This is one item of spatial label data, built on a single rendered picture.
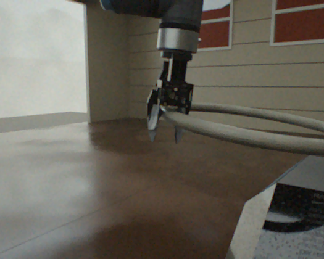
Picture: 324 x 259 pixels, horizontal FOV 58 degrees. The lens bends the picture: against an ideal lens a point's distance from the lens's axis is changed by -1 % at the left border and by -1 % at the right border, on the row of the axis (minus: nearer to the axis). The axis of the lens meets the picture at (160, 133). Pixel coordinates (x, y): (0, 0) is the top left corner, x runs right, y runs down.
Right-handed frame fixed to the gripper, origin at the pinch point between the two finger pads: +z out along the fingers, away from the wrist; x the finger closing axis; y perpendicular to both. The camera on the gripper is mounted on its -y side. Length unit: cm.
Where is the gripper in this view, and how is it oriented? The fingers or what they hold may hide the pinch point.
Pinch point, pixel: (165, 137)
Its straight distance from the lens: 72.0
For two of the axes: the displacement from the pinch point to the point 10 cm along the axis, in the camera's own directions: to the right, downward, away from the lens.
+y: 1.5, 2.3, -9.6
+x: 9.8, 0.8, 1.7
